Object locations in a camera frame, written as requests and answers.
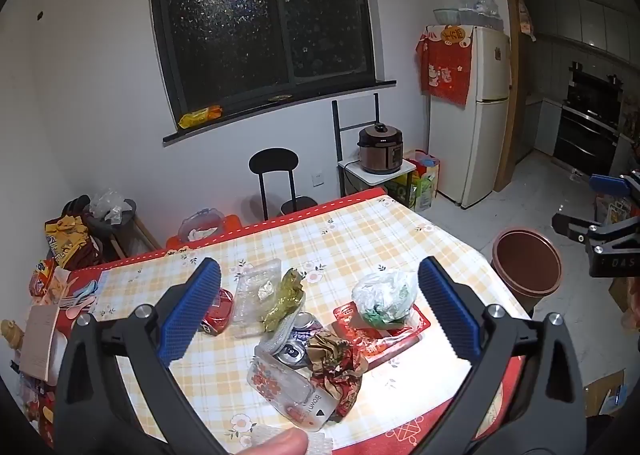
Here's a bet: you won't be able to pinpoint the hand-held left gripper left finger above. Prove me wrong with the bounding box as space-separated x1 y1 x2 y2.
55 256 226 455

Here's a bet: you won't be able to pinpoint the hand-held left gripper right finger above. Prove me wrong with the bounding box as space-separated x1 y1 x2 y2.
414 256 588 455

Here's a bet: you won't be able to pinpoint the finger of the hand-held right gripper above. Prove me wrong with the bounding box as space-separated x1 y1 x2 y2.
552 212 640 252
588 174 640 199

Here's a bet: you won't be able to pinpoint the crushed red soda can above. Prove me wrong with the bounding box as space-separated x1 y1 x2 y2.
199 287 235 337

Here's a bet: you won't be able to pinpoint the brown round trash bin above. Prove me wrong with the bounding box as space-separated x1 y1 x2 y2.
491 228 564 308

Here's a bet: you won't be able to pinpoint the clear plastic clamshell container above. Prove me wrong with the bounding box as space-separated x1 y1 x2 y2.
232 259 284 338

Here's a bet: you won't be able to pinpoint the clear plastic bag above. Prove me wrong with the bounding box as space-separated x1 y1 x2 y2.
351 269 420 330

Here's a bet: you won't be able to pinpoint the red plastic packaging tray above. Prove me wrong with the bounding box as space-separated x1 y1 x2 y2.
333 300 432 372

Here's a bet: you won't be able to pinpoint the green gold foil wrapper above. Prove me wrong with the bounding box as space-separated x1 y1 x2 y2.
262 267 307 333

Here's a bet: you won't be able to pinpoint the crushed silver blue can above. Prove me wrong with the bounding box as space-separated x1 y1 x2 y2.
254 311 323 368

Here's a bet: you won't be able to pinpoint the clear floral plastic bottle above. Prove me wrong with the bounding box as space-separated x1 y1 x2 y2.
246 350 337 432

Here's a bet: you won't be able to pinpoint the brown red wrapper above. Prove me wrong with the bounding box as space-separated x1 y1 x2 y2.
306 329 369 418

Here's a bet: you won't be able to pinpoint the person's right hand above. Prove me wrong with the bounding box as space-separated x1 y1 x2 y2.
619 278 640 335

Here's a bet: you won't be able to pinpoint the person's left hand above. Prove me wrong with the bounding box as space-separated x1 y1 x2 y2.
249 429 310 455

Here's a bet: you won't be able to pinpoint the black built-in oven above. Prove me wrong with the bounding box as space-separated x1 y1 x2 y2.
553 62 625 176

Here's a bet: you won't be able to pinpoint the clear lidded plastic container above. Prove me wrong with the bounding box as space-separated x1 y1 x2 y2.
177 207 225 242

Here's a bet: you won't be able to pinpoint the wooden floor rack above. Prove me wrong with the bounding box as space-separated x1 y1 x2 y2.
107 214 162 259

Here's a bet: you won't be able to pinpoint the red plastic stool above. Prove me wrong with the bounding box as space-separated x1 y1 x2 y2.
164 214 244 252

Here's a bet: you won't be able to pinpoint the dark grey waste basket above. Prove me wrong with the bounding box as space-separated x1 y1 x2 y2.
82 197 137 257

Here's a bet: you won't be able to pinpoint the pastel plastic spoons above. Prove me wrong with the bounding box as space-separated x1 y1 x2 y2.
59 279 104 322

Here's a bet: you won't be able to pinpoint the checkered floral tablecloth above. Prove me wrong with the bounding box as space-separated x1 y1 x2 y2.
92 192 532 452

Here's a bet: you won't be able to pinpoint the colourful shopping bags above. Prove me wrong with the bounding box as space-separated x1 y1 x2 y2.
399 148 441 214

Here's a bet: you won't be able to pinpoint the white refrigerator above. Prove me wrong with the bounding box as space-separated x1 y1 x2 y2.
425 24 512 210

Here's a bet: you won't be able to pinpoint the flattened cardboard box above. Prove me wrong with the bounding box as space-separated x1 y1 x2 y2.
584 368 629 417

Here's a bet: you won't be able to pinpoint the clear crumpled bin liner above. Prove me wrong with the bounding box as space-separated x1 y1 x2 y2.
88 188 126 225

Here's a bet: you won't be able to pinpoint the red tablecloth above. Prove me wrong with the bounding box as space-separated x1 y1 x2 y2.
15 186 543 455

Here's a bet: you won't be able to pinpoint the orange red snack packet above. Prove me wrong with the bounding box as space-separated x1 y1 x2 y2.
27 259 59 297

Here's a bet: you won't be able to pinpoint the brown paper notebook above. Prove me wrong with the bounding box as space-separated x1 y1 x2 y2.
19 304 69 384

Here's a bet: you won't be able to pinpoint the black round stool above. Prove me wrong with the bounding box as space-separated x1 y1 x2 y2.
248 148 319 222

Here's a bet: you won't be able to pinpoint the small white side table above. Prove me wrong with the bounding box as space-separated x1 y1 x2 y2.
337 158 417 197

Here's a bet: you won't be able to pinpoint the brown electric pressure cooker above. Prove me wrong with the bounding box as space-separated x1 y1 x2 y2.
357 122 405 175

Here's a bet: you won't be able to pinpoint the hanging snack bag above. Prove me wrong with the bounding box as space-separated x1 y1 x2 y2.
517 0 537 42

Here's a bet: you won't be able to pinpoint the yellow snack packet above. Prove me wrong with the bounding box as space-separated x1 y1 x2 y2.
178 105 224 130

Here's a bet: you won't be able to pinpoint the red printed cloth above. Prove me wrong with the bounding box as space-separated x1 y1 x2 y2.
417 24 475 108

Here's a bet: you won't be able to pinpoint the black metal rack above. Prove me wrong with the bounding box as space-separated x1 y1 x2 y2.
331 92 382 197

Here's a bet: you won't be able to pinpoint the clear plastic containers pile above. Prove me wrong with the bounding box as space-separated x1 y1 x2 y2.
455 0 504 31

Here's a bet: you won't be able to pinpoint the black window sill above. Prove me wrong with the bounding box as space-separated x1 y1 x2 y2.
162 79 398 146

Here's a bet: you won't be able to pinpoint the dark framed window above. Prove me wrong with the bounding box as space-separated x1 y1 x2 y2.
148 0 377 122

